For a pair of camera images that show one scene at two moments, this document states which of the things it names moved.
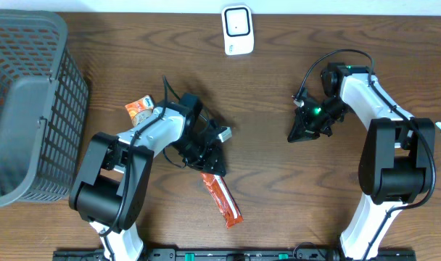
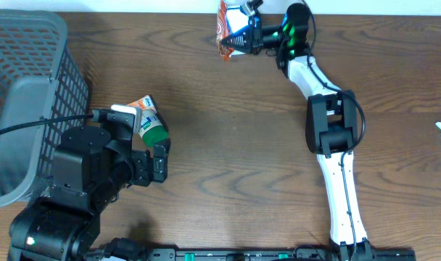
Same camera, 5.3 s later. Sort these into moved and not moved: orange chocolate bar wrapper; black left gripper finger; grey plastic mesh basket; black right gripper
Moved: orange chocolate bar wrapper; black right gripper; black left gripper finger
Not moved: grey plastic mesh basket
